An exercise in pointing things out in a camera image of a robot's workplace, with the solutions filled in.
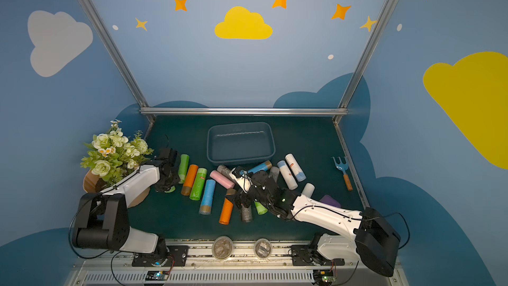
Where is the light green bag roll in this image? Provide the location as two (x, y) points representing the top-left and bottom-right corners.
(178, 154), (190, 184)

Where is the orange bag roll gold end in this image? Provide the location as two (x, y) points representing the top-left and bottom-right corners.
(181, 164), (198, 196)

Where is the green bag roll red label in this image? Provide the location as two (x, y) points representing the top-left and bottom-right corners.
(189, 168), (208, 201)

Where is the blue bag roll gold end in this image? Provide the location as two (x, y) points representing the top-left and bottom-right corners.
(198, 180), (216, 215)

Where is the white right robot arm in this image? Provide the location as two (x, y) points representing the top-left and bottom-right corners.
(236, 171), (401, 277)

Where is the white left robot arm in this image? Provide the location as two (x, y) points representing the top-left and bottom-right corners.
(69, 148), (180, 259)

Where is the bright green bag roll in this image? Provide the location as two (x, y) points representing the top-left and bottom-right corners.
(255, 201), (268, 215)

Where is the translucent grey roll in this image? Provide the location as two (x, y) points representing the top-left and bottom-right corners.
(269, 166), (280, 182)

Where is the pink bag roll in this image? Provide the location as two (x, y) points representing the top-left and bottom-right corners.
(210, 170), (235, 189)

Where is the dark grey bag roll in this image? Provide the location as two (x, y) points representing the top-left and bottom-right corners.
(217, 165), (234, 181)

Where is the teal plastic storage box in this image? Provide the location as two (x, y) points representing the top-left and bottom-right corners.
(206, 122), (276, 166)

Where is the purple object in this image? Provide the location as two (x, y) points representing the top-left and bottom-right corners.
(320, 195), (341, 208)

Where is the right clear round dish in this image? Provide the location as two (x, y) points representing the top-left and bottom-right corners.
(254, 238), (273, 260)

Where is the clear round dish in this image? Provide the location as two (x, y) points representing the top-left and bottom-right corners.
(212, 236), (234, 260)
(254, 238), (273, 260)

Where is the artificial flower bouquet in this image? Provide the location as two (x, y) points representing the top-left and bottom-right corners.
(81, 119), (153, 185)

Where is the blue garden fork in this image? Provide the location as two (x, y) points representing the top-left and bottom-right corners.
(332, 157), (353, 191)

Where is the left clear round dish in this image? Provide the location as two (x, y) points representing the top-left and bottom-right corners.
(212, 236), (234, 260)

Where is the beige flower pot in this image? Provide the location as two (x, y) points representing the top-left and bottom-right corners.
(83, 170), (150, 208)

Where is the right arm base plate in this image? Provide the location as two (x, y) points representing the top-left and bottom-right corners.
(288, 245), (345, 266)

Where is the metal rail frame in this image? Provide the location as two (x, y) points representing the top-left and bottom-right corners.
(65, 240), (409, 285)

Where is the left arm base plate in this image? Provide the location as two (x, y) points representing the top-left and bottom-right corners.
(132, 245), (189, 268)

